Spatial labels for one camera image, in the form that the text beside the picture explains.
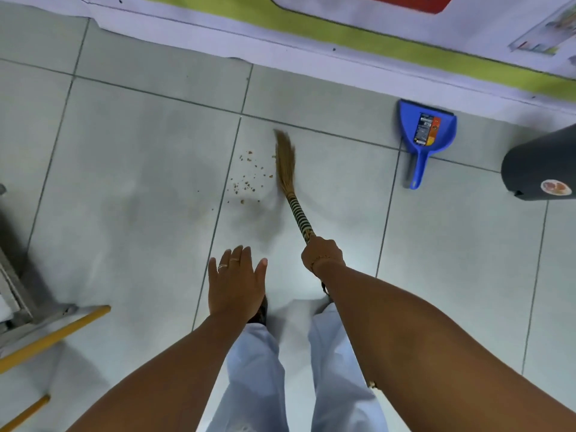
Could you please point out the person's left hand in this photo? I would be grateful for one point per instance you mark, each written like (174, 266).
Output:
(234, 292)

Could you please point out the person's right hand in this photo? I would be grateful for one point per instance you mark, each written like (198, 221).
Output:
(321, 251)

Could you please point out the person's right fingers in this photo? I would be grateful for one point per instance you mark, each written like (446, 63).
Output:
(317, 242)

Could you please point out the person's left thumb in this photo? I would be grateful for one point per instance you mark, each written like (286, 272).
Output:
(260, 272)

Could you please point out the person's left middle finger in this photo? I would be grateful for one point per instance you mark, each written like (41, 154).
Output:
(235, 261)

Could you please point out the person's left little finger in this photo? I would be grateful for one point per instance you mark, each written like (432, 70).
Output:
(213, 270)

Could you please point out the straw hand broom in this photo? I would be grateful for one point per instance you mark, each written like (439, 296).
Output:
(288, 175)

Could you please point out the person's right forearm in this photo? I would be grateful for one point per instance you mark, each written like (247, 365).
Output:
(427, 355)

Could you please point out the person's left forearm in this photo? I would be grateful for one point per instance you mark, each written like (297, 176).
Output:
(180, 377)

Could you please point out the dark shoe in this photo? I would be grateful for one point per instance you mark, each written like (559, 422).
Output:
(260, 310)

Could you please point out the brown crumbs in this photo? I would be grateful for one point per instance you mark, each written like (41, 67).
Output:
(246, 184)

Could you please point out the light blue trousers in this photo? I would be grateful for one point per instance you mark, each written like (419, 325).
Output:
(337, 382)

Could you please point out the blue plastic dustpan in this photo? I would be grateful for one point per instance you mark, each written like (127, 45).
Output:
(423, 130)

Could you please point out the yellow bar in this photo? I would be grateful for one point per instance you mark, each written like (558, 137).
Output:
(54, 335)
(24, 413)

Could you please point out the black trash bin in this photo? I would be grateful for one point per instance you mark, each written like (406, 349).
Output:
(540, 161)

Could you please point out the white and green wall banner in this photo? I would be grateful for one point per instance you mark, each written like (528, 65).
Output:
(360, 31)

